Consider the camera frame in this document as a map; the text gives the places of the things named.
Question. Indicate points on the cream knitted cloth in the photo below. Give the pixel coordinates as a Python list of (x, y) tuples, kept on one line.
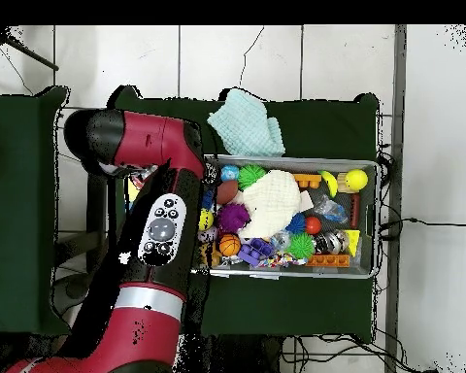
[(268, 203)]

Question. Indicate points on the mint green knitted cloth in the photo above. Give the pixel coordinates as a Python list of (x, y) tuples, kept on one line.
[(245, 124)]

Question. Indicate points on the white multicolour print cloth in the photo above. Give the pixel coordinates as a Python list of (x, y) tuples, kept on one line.
[(144, 177)]

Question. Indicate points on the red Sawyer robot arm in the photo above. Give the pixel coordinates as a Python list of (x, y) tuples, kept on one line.
[(151, 144)]

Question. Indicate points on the wooden box with three holes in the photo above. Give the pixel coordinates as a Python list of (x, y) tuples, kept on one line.
[(132, 190)]

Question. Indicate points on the purple spiky ball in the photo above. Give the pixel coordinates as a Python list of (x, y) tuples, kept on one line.
[(233, 218)]

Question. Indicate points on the brown toy football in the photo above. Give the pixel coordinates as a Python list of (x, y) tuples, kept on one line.
[(227, 192)]

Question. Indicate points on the yellow smiley face ball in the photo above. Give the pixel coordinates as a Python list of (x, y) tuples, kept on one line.
[(206, 220)]

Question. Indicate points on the blue globe ball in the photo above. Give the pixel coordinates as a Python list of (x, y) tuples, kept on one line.
[(229, 172)]

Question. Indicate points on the green spiky ball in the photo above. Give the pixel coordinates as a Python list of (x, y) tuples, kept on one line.
[(299, 246), (251, 176)]

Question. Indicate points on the orange toy basketball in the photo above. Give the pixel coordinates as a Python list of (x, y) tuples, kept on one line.
[(229, 245)]

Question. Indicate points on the orange toy brick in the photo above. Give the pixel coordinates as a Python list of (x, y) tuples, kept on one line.
[(307, 181)]

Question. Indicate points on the red ball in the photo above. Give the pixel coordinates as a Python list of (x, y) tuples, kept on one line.
[(313, 225)]

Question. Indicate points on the orange plastic tray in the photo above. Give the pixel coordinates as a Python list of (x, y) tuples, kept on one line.
[(328, 262)]

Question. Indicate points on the yellow cheese wedge toy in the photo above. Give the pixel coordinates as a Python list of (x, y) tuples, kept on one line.
[(352, 241)]

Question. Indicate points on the plain yellow ball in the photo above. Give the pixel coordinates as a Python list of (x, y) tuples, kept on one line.
[(357, 179)]

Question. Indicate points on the green cloth side table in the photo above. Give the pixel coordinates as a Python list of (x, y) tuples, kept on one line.
[(19, 225)]

